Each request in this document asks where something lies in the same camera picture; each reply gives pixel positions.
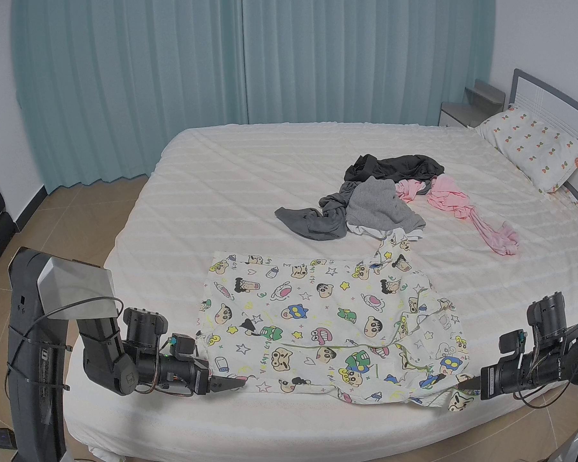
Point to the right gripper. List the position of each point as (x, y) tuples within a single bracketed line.
[(500, 378)]

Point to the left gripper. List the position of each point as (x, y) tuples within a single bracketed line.
[(183, 373)]

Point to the white printed pyjama top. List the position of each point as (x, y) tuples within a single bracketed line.
[(317, 315)]

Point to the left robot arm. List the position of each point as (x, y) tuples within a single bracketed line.
[(33, 354)]

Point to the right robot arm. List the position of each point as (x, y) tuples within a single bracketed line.
[(553, 349)]

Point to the bed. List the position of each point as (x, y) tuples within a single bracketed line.
[(231, 200)]

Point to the white garment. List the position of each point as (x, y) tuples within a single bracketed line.
[(411, 235)]

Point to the pink garment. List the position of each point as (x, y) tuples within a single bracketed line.
[(447, 198)]

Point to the black power adapter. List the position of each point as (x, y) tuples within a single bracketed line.
[(0, 438)]

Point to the dark grey garment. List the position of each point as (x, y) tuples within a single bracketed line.
[(317, 224)]

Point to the light grey garment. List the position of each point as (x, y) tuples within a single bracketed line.
[(375, 205)]

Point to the black garment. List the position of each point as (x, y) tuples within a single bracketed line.
[(404, 166)]

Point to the white printed pillow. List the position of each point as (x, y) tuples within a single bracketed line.
[(534, 147)]

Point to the grey bedside table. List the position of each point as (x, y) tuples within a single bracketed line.
[(467, 108)]

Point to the blue-green curtain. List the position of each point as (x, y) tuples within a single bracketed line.
[(366, 46), (125, 65)]

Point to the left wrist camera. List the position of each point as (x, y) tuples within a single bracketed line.
[(182, 344)]

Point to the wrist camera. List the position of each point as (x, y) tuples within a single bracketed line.
[(511, 344), (182, 344)]

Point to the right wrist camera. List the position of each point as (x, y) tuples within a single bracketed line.
[(511, 344)]

